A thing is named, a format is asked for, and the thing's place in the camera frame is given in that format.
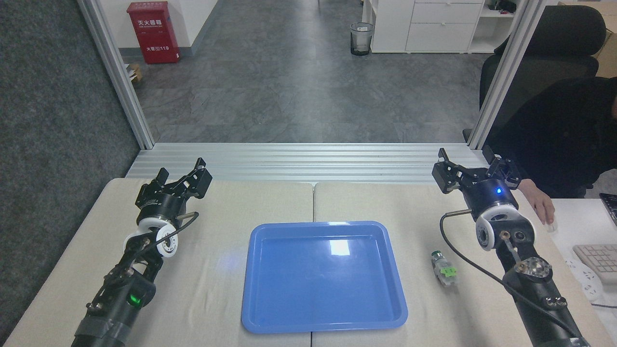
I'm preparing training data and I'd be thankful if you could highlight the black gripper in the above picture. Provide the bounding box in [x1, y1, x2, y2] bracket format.
[135, 158, 213, 225]
[432, 148, 522, 220]

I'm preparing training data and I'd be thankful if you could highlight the switch part with green clip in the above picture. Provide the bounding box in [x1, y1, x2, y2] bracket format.
[431, 250, 457, 288]

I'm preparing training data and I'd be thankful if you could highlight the blue plastic tray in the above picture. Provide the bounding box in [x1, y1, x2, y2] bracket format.
[241, 221, 409, 334]

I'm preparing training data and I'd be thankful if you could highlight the person's hand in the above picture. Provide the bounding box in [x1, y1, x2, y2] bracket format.
[515, 179, 556, 226]

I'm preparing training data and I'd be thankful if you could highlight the person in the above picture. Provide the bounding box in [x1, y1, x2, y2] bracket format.
[484, 76, 617, 199]

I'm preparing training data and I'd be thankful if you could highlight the white side desk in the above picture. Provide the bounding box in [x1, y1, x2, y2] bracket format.
[549, 198, 617, 340]

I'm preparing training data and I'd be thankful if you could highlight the black flat device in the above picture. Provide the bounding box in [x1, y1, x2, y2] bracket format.
[599, 193, 617, 227]

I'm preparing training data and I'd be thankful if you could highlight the red fire extinguisher box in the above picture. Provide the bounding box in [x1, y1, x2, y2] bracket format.
[127, 1, 180, 65]

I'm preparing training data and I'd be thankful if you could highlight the white drawer cabinet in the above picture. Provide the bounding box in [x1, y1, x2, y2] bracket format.
[362, 0, 519, 54]

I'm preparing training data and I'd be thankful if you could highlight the white keyboard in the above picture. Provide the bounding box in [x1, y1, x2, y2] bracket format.
[573, 244, 617, 285]

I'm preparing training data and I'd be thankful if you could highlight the white power strip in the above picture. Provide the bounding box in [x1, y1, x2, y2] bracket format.
[565, 258, 604, 302]

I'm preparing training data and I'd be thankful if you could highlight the black office chair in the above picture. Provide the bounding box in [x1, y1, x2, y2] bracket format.
[463, 5, 607, 143]

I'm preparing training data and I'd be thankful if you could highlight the silver aluminium post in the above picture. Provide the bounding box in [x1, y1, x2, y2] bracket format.
[468, 0, 548, 150]
[77, 0, 155, 150]

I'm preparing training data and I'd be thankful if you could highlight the silver aluminium rail base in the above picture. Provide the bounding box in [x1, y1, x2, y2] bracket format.
[125, 143, 504, 185]

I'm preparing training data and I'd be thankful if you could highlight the dark wire trash bin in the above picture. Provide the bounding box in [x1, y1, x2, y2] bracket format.
[350, 22, 375, 56]

